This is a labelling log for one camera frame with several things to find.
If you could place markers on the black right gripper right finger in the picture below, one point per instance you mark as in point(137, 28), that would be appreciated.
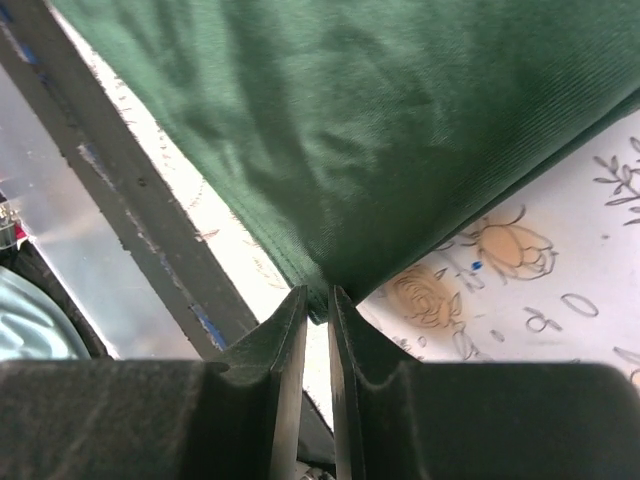
point(396, 417)

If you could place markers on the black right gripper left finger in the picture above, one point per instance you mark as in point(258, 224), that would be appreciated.
point(234, 417)

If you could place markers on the dark green cloth napkin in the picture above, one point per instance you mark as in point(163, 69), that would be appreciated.
point(353, 137)

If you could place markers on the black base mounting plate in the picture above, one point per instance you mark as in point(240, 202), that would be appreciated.
point(148, 220)

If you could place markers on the aluminium frame rail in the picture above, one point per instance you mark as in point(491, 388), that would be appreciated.
point(77, 242)

